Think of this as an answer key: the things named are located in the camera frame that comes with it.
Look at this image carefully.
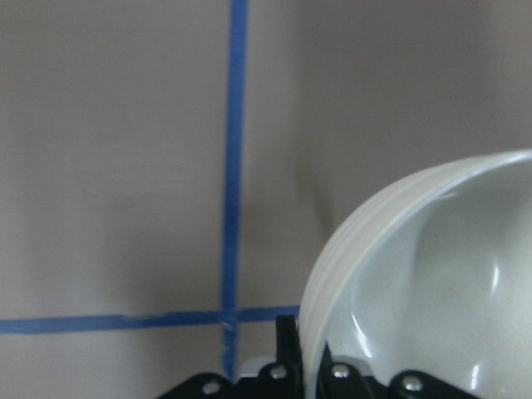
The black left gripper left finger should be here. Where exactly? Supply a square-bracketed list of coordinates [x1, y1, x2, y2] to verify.
[275, 315, 303, 374]

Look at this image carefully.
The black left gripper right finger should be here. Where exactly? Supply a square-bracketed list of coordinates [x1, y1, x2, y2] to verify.
[316, 343, 333, 399]

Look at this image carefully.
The white ceramic bowl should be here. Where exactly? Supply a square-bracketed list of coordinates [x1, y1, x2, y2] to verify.
[298, 150, 531, 398]

